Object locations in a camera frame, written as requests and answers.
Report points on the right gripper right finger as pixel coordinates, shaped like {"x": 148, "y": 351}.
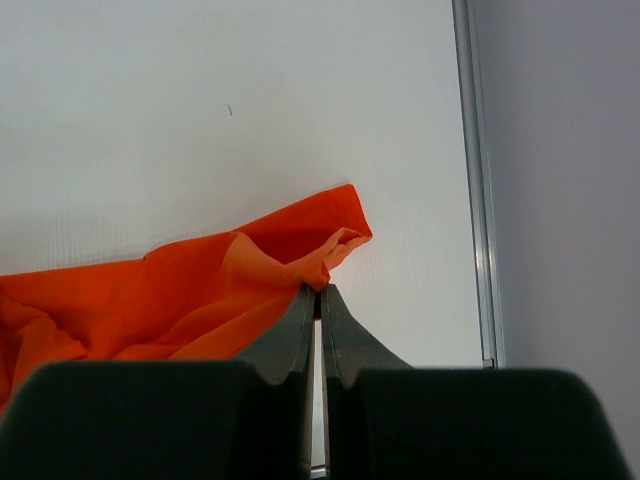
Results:
{"x": 348, "y": 347}

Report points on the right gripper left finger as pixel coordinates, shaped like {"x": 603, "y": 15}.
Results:
{"x": 283, "y": 352}

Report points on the orange t-shirt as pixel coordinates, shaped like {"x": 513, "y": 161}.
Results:
{"x": 205, "y": 298}

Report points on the right table edge rail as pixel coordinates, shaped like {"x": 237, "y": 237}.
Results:
{"x": 479, "y": 185}

